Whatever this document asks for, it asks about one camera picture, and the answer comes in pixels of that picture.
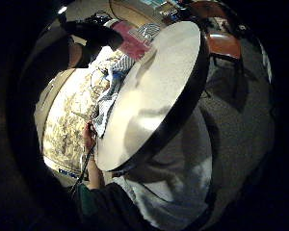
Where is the red pink cloth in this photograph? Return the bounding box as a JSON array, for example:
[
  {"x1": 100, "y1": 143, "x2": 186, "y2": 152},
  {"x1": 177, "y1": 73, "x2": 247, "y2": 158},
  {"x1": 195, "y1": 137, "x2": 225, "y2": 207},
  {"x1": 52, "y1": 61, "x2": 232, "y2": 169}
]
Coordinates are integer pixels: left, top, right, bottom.
[{"x1": 111, "y1": 20, "x2": 154, "y2": 62}]

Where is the blue white striped cloth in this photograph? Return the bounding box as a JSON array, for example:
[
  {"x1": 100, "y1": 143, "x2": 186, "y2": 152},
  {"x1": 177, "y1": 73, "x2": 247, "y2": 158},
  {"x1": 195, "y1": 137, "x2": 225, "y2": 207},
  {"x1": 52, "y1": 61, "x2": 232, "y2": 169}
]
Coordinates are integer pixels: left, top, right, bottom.
[{"x1": 90, "y1": 53, "x2": 137, "y2": 139}]

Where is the round white table black rim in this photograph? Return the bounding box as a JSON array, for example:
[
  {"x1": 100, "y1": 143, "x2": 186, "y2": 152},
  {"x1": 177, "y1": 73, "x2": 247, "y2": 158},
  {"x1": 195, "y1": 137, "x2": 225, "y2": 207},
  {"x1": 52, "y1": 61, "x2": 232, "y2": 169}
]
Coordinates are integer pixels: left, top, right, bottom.
[{"x1": 94, "y1": 20, "x2": 212, "y2": 173}]

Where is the floral patterned cloth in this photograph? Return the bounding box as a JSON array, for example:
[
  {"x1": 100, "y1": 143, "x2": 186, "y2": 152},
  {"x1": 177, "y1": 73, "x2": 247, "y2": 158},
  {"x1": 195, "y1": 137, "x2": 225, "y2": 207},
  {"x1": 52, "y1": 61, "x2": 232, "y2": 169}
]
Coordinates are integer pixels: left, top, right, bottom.
[{"x1": 41, "y1": 47, "x2": 126, "y2": 174}]

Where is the orange chair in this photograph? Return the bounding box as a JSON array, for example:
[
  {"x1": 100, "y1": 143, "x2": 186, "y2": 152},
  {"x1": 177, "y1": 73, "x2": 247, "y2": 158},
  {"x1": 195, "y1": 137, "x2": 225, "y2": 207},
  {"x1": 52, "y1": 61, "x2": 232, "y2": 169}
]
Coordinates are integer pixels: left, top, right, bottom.
[{"x1": 182, "y1": 1, "x2": 249, "y2": 65}]

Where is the the person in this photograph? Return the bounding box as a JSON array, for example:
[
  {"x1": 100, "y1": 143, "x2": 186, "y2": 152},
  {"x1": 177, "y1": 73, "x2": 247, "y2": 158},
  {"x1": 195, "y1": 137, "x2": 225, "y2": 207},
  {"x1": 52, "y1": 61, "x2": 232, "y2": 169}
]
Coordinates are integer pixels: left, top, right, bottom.
[{"x1": 74, "y1": 105, "x2": 214, "y2": 231}]

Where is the thin black cable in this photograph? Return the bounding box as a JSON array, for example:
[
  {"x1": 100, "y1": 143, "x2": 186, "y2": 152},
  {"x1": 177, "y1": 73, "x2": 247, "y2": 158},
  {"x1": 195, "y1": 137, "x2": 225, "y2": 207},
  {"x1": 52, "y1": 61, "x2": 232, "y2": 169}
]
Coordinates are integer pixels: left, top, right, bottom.
[{"x1": 69, "y1": 141, "x2": 97, "y2": 196}]

